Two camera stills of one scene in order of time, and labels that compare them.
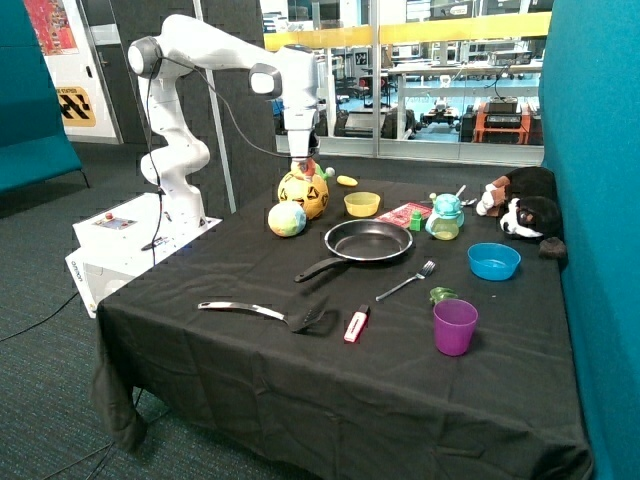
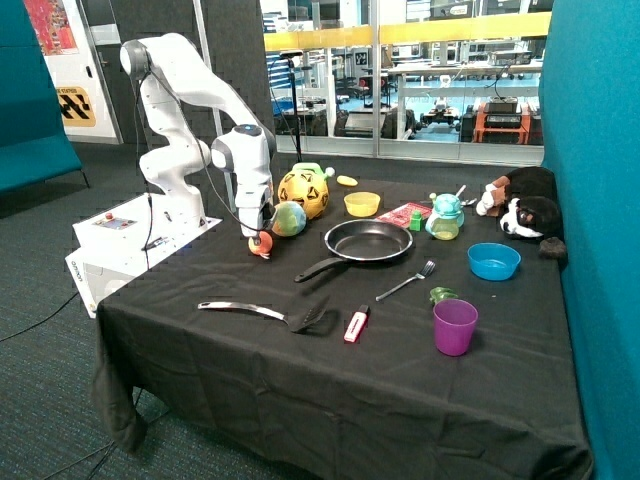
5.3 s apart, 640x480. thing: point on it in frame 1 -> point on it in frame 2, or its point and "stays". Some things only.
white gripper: [299, 121] -> [254, 199]
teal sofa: [33, 143] stays
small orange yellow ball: [307, 166] -> [265, 245]
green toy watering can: [329, 172] stays
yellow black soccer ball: [311, 194] stays
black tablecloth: [355, 326] stays
